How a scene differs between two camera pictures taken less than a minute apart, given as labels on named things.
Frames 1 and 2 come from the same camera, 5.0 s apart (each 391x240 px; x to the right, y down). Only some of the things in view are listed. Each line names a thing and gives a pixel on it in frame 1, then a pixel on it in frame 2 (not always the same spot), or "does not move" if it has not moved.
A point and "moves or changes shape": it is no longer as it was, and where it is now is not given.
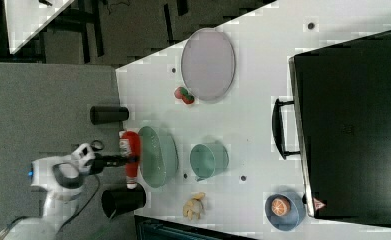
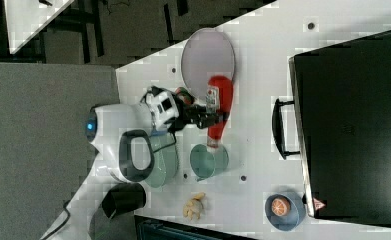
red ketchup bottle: (130, 145) moves or changes shape
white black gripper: (91, 163) -> (164, 108)
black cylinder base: (123, 200) does not move
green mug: (208, 159) does not move
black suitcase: (347, 123) does not move
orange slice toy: (279, 207) does not move
